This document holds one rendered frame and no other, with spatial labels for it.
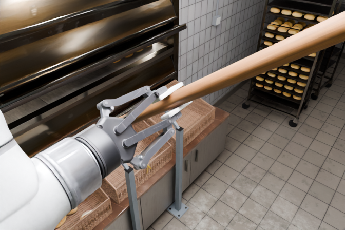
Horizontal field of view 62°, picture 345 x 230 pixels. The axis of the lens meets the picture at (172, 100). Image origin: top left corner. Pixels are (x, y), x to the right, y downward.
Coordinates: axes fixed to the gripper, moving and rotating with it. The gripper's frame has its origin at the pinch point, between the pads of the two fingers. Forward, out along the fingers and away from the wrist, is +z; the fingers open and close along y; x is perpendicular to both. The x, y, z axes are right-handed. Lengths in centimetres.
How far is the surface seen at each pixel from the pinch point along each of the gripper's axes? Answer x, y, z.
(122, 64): -149, -28, 98
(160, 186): -147, 68, 70
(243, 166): -158, 119, 170
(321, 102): -136, 136, 338
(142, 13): -117, -52, 114
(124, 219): -148, 68, 32
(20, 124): -143, -21, 9
